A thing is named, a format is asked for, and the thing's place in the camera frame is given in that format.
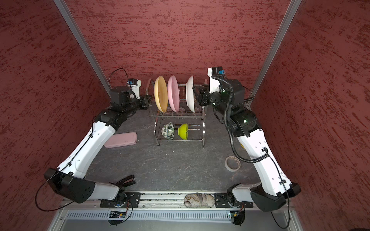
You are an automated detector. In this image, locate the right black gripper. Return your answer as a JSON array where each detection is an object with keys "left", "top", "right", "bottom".
[{"left": 194, "top": 84, "right": 232, "bottom": 116}]

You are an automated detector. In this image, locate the patterned orange-rim plate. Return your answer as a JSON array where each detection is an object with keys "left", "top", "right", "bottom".
[{"left": 186, "top": 76, "right": 195, "bottom": 113}]

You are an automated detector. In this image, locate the yellow bear plate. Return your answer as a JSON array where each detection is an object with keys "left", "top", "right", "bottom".
[{"left": 154, "top": 76, "right": 168, "bottom": 113}]

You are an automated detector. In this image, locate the chrome two-tier dish rack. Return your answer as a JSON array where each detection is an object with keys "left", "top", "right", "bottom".
[{"left": 145, "top": 80, "right": 207, "bottom": 146}]

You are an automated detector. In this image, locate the pink plate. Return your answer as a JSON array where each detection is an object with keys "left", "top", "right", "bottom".
[{"left": 167, "top": 76, "right": 180, "bottom": 112}]

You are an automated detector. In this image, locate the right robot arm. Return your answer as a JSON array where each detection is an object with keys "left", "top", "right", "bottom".
[{"left": 191, "top": 75, "right": 301, "bottom": 212}]

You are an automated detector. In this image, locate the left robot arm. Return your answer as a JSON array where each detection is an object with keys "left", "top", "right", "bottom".
[{"left": 44, "top": 86, "right": 151, "bottom": 207}]

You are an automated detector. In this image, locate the green leaf pattern bowl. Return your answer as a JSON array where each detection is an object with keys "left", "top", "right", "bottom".
[{"left": 161, "top": 122, "right": 174, "bottom": 140}]

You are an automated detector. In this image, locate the lime green bowl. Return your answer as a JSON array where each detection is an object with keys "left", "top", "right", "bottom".
[{"left": 178, "top": 123, "right": 188, "bottom": 140}]

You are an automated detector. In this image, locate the tape roll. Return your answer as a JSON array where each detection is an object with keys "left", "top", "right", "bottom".
[{"left": 225, "top": 156, "right": 241, "bottom": 172}]

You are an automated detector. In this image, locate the black clip tool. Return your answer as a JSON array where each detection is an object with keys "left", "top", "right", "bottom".
[{"left": 116, "top": 175, "right": 136, "bottom": 188}]

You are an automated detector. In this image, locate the grey marbled stone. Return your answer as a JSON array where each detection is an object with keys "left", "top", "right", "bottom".
[{"left": 184, "top": 193, "right": 215, "bottom": 208}]

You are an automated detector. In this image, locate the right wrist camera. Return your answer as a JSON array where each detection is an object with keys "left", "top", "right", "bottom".
[{"left": 207, "top": 66, "right": 225, "bottom": 93}]

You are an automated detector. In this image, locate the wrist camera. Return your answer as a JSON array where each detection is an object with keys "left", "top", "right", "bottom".
[
  {"left": 128, "top": 79, "right": 142, "bottom": 99},
  {"left": 207, "top": 66, "right": 225, "bottom": 93}
]

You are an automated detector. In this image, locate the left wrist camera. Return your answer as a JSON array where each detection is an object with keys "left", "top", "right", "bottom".
[{"left": 128, "top": 79, "right": 142, "bottom": 99}]

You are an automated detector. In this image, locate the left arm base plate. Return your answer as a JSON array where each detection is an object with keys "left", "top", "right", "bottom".
[{"left": 100, "top": 192, "right": 141, "bottom": 209}]

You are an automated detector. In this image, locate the aluminium front rail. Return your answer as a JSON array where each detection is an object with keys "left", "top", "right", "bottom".
[{"left": 59, "top": 190, "right": 294, "bottom": 211}]

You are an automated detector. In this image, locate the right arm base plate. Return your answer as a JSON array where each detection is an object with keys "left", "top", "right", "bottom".
[{"left": 214, "top": 193, "right": 253, "bottom": 209}]

